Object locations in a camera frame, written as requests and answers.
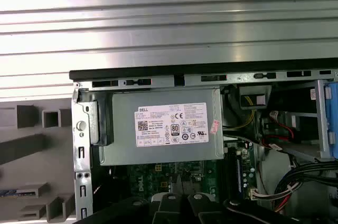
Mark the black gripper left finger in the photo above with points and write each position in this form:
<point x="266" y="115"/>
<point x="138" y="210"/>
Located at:
<point x="163" y="208"/>

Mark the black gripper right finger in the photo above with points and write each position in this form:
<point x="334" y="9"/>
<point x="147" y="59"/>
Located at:
<point x="203" y="208"/>

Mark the green Dell motherboard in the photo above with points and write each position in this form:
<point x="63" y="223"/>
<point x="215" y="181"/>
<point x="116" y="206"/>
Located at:
<point x="148" y="173"/>

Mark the grey power supply unit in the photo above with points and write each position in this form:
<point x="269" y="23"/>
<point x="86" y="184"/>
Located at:
<point x="124" y="139"/>

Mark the black plastic case clip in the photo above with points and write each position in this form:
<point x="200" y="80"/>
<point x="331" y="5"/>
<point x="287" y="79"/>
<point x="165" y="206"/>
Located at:
<point x="101" y="123"/>

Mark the black PC case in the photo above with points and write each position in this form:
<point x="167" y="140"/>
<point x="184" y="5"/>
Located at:
<point x="158" y="70"/>

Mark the grey parts rack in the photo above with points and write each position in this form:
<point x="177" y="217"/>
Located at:
<point x="31" y="168"/>

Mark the metal drive cage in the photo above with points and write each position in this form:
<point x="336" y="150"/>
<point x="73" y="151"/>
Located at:
<point x="320" y="118"/>

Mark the RAM stick on rack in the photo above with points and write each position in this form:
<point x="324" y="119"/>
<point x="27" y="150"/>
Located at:
<point x="10" y="193"/>

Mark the blue plastic drive latch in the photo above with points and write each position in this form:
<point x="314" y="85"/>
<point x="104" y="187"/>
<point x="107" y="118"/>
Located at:
<point x="333" y="107"/>

